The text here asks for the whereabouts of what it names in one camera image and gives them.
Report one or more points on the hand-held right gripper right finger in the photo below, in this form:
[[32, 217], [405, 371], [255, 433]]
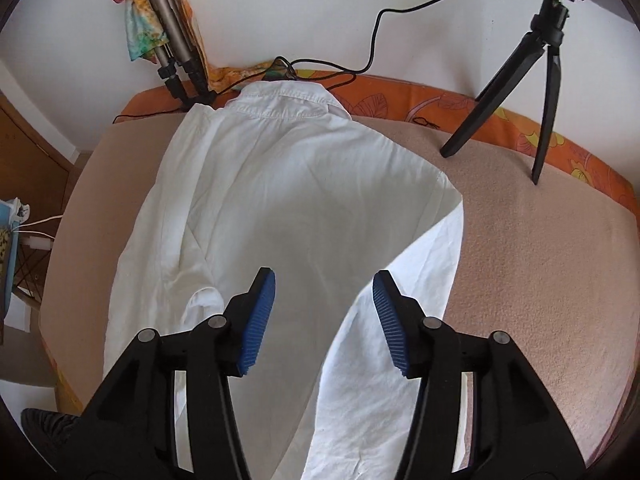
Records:
[[391, 325]]

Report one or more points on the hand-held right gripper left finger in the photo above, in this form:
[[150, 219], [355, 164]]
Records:
[[258, 321]]

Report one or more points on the white button-up shirt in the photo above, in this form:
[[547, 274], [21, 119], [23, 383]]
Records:
[[280, 195]]

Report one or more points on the beige blanket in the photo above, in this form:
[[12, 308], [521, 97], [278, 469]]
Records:
[[525, 260]]

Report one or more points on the black fan grille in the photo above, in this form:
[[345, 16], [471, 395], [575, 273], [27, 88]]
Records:
[[47, 422]]

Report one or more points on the wooden chair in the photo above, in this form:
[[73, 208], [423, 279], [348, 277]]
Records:
[[25, 280]]

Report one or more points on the orange floral bedsheet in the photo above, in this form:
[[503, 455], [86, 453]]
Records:
[[550, 135]]

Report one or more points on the wooden cabinet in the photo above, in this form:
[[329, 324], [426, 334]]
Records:
[[30, 155]]

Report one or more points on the grey metal tripod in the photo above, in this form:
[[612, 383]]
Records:
[[172, 45]]

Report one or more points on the small black tripod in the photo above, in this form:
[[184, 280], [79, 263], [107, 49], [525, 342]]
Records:
[[542, 60]]

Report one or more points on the colourful floral scarf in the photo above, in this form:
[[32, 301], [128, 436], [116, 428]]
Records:
[[145, 25]]

